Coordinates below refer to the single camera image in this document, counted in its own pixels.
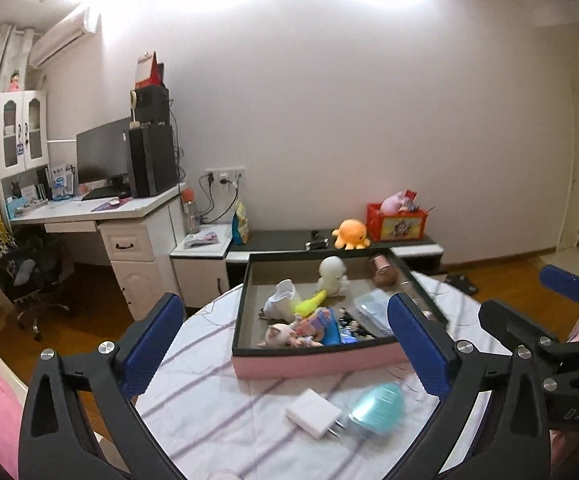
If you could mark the white glass door cabinet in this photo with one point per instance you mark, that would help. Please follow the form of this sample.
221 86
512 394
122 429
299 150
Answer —
15 157

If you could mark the blue white box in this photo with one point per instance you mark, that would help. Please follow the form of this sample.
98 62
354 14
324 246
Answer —
64 185

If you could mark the low black top bench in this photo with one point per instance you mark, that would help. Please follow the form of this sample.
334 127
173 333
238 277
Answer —
279 240

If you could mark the small doll figure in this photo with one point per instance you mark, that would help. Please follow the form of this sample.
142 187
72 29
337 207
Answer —
15 82

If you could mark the white air conditioner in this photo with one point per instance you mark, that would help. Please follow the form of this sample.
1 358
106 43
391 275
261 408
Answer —
61 37

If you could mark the orange octopus plush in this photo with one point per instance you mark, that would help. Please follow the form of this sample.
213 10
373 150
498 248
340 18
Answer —
351 234

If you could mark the printed booklet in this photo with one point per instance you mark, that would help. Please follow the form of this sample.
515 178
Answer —
202 240

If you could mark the black computer tower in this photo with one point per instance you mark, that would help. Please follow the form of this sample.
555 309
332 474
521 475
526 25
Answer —
152 160

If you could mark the pink hair clips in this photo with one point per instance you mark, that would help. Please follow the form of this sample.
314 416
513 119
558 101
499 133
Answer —
319 321

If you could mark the yellow green toy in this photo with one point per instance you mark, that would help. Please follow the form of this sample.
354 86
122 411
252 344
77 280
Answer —
312 303

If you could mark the black cylindrical device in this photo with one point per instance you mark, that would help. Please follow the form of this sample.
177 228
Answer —
317 245

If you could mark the dark slippers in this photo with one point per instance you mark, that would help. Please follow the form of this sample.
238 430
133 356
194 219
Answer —
462 284

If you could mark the pink plush toy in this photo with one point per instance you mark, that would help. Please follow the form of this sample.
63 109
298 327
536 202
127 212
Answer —
392 203

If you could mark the clear plastic packet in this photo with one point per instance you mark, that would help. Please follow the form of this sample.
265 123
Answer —
372 310

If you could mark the small black items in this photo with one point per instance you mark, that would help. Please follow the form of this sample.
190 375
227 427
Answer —
352 330

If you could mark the pink storage box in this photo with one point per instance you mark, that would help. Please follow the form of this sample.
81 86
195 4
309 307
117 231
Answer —
319 362

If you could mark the red plastic crate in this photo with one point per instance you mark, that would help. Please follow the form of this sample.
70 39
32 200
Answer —
399 225

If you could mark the pink pig toy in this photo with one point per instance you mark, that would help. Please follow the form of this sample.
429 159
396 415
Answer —
279 335

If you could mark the black office chair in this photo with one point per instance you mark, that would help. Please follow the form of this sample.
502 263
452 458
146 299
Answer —
34 270

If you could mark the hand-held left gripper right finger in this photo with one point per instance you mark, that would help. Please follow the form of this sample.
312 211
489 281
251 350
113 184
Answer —
419 345

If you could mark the black keyboard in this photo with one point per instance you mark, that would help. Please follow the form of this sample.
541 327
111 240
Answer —
101 194

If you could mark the red cap water bottle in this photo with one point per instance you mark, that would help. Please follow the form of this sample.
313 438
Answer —
191 210

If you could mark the black speaker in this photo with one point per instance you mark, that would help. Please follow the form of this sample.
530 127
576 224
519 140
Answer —
152 105

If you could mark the white plastic toy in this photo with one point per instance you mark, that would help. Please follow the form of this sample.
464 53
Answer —
282 302

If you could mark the white charger plug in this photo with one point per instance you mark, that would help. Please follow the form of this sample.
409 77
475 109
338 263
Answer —
312 412

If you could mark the white astronaut figurine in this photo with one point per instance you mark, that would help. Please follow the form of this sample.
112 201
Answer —
332 272

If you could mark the white desk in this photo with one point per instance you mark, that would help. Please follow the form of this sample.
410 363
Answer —
129 245

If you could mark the black computer monitor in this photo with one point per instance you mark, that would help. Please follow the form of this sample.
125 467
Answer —
101 152

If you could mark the white wall outlet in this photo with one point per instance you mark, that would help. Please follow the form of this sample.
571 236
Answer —
224 175

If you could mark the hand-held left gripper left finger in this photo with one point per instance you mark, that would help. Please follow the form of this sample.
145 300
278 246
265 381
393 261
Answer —
152 345

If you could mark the snack bag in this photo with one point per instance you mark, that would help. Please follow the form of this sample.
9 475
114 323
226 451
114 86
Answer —
241 225

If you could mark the rose gold jar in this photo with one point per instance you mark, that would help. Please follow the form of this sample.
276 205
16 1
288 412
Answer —
382 270

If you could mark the blue highlighter pen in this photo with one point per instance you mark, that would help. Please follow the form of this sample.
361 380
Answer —
333 334

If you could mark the small white desk fan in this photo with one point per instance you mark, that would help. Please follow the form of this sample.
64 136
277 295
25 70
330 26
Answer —
133 100

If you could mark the white bedside cabinet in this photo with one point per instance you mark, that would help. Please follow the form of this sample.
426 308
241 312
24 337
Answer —
194 275

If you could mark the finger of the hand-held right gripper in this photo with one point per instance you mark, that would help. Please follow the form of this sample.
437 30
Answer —
567 280
509 322

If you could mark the red desk calendar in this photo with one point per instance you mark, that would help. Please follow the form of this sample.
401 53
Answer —
148 72

